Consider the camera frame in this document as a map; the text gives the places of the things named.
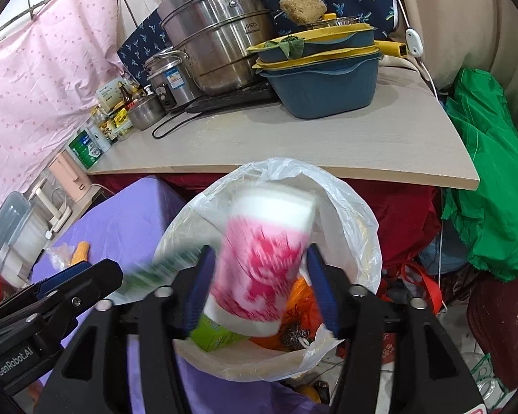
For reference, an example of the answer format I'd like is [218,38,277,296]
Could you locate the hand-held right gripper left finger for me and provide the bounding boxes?
[33,245,217,414]

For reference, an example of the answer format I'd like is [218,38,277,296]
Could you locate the white dish drainer with lid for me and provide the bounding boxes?
[0,191,40,288]

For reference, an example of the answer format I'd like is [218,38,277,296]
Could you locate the steel rice cooker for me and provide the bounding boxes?
[143,49,204,111]

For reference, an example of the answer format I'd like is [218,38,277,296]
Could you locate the yellow plastic handle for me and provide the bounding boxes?
[373,40,409,59]

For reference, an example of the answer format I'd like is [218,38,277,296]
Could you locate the orange knitted dishcloth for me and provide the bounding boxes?
[70,241,90,267]

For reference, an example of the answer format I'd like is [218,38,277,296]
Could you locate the white cable with switch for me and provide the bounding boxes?
[383,0,442,98]

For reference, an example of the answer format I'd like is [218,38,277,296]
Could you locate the black induction cooker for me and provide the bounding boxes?
[185,81,282,115]

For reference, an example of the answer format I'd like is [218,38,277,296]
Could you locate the glass jar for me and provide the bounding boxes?
[470,353,515,404]

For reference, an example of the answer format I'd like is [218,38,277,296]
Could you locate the pink dotted sheet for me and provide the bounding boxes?
[0,0,131,227]

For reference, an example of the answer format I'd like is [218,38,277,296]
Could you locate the crumpled clear plastic wrap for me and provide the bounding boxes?
[47,244,76,269]

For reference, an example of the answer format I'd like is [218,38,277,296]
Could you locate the bin with white liner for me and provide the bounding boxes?
[153,157,381,383]

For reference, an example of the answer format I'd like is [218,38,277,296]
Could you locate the white glass kettle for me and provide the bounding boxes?
[28,176,73,234]

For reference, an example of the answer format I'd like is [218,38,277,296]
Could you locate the dark sauce bottle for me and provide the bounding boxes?
[118,81,135,109]

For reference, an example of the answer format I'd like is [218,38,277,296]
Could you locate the orange plastic bag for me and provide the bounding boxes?
[249,276,325,350]

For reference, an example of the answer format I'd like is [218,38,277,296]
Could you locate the beige curtain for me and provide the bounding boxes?
[392,0,518,110]

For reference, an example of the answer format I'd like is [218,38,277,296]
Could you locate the small steel pot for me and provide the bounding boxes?
[127,93,167,132]

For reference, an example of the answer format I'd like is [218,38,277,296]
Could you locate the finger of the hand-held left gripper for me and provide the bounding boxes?
[33,262,91,299]
[47,259,124,312]

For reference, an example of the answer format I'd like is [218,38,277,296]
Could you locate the dark red cloth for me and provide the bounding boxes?
[88,174,443,270]

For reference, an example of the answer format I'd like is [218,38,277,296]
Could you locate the blue and yellow basin stack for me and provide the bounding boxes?
[246,14,383,120]

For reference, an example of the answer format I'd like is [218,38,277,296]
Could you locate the green drink carton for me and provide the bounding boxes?
[190,314,252,353]

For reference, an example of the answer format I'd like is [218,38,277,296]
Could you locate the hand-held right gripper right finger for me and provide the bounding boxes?
[306,245,488,414]

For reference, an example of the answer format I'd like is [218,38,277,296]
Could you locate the loofah sponge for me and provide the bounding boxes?
[279,0,328,25]

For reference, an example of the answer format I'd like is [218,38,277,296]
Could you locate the yellow seasoning packets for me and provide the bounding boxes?
[111,110,133,134]

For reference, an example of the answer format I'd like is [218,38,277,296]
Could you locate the large steel steamer pot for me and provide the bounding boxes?
[159,0,278,96]

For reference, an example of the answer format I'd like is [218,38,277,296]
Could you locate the purple tablecloth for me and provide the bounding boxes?
[30,176,331,414]

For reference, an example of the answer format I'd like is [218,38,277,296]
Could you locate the black power cable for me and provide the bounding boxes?
[151,110,200,141]

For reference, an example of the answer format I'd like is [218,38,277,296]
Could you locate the steel wool scrubber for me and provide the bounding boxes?
[280,323,312,351]

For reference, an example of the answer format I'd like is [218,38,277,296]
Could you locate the green tin can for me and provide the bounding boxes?
[67,131,103,170]

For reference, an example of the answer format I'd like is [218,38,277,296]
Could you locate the white and green carton box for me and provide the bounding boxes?
[97,78,126,111]

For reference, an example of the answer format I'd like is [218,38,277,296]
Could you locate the green printed packet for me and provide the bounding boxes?
[122,247,208,307]

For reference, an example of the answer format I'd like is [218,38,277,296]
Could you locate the red strap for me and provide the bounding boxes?
[383,262,446,312]

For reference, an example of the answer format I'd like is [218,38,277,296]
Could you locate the pink and white paper cup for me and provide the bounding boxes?
[202,182,317,338]

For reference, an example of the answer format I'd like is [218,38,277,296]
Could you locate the pink electric kettle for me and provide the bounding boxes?
[47,151,92,202]

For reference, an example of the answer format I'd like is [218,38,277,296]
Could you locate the green plastic bag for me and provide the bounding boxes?
[439,68,518,284]

